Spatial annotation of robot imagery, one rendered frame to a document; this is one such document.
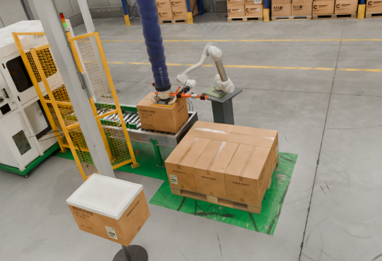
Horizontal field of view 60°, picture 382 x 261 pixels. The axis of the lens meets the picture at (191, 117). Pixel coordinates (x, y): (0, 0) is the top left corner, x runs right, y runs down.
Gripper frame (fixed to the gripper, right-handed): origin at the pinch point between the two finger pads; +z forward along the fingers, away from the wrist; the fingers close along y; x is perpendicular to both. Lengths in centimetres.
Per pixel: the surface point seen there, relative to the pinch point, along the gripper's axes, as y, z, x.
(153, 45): -74, 12, 21
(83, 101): -37, 103, 71
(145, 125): 47, 17, 60
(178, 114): 29.1, 5.2, 7.2
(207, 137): 54, 16, -40
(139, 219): 38, 181, -41
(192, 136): 54, 18, -18
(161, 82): -21.6, 9.0, 21.3
